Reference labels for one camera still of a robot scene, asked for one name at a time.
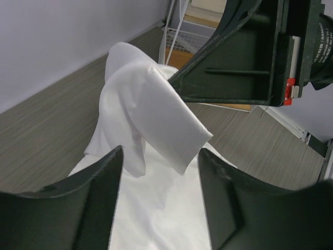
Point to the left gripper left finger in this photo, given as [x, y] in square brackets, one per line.
[74, 213]

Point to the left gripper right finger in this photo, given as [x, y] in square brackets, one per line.
[244, 212]

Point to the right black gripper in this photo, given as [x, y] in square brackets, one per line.
[256, 48]

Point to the white long sleeve shirt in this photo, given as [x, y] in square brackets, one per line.
[160, 203]

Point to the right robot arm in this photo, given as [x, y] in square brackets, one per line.
[322, 58]

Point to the aluminium rail frame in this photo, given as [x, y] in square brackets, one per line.
[322, 148]

